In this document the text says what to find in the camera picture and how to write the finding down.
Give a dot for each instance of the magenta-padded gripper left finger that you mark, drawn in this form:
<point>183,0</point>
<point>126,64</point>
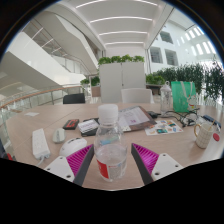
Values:
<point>79,160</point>

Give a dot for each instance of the black charger block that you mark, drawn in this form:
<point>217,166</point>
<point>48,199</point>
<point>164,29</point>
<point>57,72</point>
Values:
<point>153,114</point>

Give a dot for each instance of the flat round red coaster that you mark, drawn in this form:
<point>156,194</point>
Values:
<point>216,137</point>

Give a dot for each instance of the green tote bag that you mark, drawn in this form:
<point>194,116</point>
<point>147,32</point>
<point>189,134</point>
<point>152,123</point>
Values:
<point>182,96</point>

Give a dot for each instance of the colourful sticker sheet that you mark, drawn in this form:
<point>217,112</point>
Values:
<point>164,127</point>

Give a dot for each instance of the white chair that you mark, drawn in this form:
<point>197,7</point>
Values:
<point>136,96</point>

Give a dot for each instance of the clear plastic water bottle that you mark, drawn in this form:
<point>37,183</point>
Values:
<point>110,150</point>

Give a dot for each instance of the small white paper note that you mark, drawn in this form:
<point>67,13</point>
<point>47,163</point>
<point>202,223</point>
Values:
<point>32,114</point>

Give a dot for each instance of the white planter cabinet with plants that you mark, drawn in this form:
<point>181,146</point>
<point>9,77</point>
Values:
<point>121,78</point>

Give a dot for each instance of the ceiling light strips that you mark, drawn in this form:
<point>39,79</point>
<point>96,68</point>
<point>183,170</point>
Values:
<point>118,20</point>

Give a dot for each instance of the white card stack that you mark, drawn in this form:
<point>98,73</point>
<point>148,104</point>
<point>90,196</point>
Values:
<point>88,126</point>

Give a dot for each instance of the clear lidded tumbler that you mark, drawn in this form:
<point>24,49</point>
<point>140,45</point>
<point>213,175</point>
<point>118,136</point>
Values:
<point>165,99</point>

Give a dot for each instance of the black and red box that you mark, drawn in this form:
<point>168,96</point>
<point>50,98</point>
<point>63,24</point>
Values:
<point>71,124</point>

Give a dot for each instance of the white computer mouse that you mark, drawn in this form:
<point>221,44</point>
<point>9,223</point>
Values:
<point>72,145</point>

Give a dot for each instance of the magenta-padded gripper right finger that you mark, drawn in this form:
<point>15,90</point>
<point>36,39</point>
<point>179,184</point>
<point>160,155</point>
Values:
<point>146,159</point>

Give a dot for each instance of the black chair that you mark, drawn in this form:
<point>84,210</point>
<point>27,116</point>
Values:
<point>74,98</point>

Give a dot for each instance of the small planter with green plants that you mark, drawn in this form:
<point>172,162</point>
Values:
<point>90,83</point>

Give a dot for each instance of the white power strip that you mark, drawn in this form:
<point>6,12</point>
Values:
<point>40,143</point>

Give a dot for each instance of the grey computer mouse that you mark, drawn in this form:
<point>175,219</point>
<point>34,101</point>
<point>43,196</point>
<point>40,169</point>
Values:
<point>59,135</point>

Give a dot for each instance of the row of green hedge plants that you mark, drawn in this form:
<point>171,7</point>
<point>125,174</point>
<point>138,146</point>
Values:
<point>190,78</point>

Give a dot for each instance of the gold stirring spoon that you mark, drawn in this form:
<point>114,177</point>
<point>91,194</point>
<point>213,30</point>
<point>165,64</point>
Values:
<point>210,126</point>

